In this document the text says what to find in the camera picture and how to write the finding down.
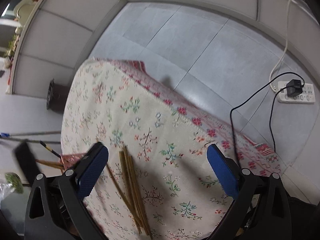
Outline beige cutting board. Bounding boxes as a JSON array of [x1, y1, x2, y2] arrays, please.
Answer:
[[14, 0, 36, 27]]

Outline white power strip cord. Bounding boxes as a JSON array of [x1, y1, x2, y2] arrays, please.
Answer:
[[268, 0, 298, 92]]

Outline black power cable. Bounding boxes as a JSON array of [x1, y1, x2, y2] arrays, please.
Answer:
[[229, 71, 306, 168]]

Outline pink perforated utensil holder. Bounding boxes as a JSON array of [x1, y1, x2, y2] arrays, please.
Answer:
[[61, 153, 86, 170]]

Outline bamboo chopstick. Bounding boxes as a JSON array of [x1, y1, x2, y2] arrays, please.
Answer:
[[106, 164, 142, 234], [128, 155, 152, 239], [119, 147, 146, 234]]

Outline black power adapter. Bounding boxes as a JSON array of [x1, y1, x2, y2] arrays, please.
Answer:
[[286, 79, 304, 98]]

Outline white power strip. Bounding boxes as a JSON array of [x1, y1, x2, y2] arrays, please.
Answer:
[[277, 83, 316, 104]]

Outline bag of green vegetables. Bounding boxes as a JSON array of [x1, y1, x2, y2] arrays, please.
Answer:
[[0, 172, 24, 201]]

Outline mop with metal handle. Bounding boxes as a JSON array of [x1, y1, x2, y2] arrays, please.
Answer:
[[1, 131, 61, 144]]

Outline black tipped chopstick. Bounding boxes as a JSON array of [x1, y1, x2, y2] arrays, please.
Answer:
[[40, 141, 61, 159]]

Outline floral tablecloth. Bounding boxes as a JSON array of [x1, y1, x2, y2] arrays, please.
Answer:
[[61, 58, 285, 239]]

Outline dark trash bin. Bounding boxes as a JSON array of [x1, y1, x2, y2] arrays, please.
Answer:
[[46, 79, 70, 114]]

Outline bamboo chopstick longest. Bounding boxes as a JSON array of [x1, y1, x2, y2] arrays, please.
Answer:
[[119, 145, 153, 239]]

